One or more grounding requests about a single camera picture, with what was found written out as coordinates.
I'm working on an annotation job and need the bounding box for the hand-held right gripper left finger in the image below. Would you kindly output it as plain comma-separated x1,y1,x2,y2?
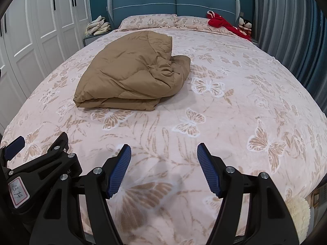
29,144,132,245

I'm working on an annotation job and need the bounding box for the butterfly print pillow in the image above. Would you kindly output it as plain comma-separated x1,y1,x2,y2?
119,14,178,30
175,16,238,35

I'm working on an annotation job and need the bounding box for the bed with butterfly bedspread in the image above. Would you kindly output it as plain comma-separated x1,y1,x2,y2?
0,27,326,245

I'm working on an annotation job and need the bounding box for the grey-blue curtain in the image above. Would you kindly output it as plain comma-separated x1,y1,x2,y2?
252,0,327,113

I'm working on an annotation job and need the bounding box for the blue upholstered bed headboard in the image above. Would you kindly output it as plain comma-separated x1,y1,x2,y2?
106,0,241,30

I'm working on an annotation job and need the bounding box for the tan quilted jacket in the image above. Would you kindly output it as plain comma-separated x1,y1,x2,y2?
73,31,191,111

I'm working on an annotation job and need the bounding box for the pile of cream clothes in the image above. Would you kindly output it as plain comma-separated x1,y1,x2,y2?
85,15,111,37

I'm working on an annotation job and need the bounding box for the red garment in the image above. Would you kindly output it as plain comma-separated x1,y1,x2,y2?
207,11,252,41

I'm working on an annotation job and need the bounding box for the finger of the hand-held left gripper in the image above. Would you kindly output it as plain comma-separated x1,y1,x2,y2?
7,132,83,184
0,136,26,170

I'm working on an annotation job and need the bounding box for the blue-grey nightstand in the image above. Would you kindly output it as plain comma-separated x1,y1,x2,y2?
83,32,113,47

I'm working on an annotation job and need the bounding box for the white panelled wardrobe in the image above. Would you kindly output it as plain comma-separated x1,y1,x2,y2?
0,0,90,133

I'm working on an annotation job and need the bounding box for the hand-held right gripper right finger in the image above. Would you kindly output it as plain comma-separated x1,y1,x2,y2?
197,143,300,245

